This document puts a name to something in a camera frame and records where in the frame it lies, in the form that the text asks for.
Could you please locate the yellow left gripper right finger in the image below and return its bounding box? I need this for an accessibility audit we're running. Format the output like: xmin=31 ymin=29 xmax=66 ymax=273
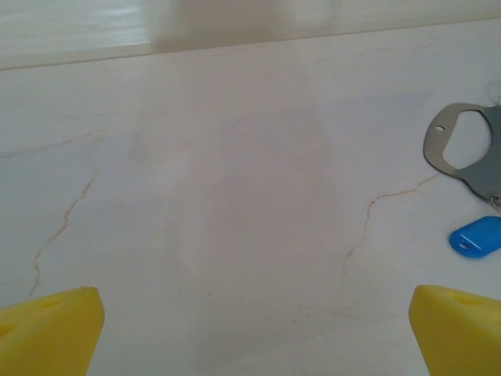
xmin=409 ymin=284 xmax=501 ymax=376

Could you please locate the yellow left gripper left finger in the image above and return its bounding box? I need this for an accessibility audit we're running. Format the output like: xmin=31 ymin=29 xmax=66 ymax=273
xmin=0 ymin=286 xmax=106 ymax=376

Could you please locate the steel key holder plate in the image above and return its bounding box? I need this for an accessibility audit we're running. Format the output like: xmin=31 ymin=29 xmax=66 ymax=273
xmin=422 ymin=102 xmax=501 ymax=201

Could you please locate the blue plastic key fob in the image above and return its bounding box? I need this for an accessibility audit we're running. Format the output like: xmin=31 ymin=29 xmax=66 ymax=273
xmin=449 ymin=215 xmax=501 ymax=260

